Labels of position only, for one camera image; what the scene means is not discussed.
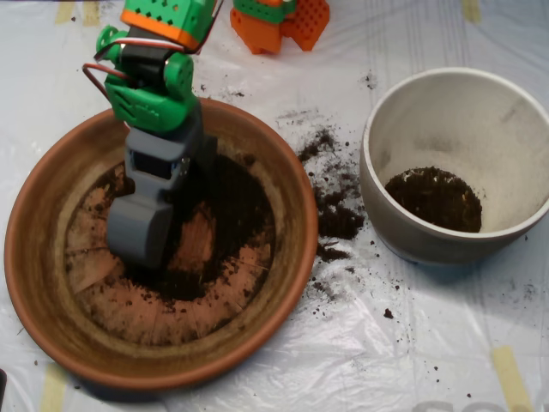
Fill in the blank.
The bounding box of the dark soil heap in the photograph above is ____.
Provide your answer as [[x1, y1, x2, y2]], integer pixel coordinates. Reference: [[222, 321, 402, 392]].
[[85, 149, 275, 304]]

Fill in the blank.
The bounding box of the dark soil layer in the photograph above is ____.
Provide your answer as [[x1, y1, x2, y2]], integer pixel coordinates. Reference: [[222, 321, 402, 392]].
[[383, 166, 484, 234]]

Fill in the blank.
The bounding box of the terracotta plant saucer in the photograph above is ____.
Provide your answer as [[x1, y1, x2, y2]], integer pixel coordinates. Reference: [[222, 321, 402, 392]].
[[3, 95, 319, 391]]

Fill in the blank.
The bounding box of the spilled soil patch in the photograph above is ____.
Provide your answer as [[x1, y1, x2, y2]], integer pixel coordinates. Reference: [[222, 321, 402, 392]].
[[297, 126, 366, 265]]

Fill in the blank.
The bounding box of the white ceramic pot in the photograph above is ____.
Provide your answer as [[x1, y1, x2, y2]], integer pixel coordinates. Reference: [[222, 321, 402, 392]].
[[359, 67, 549, 265]]

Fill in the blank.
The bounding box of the beige masking tape strip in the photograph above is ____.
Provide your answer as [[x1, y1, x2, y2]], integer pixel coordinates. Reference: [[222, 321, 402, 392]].
[[40, 364, 68, 412], [462, 0, 482, 25], [54, 0, 75, 25], [491, 346, 533, 412], [81, 0, 102, 27]]

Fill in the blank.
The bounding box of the clear plastic cover sheet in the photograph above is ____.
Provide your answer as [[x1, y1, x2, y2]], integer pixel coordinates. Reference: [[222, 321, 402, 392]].
[[0, 0, 549, 412]]

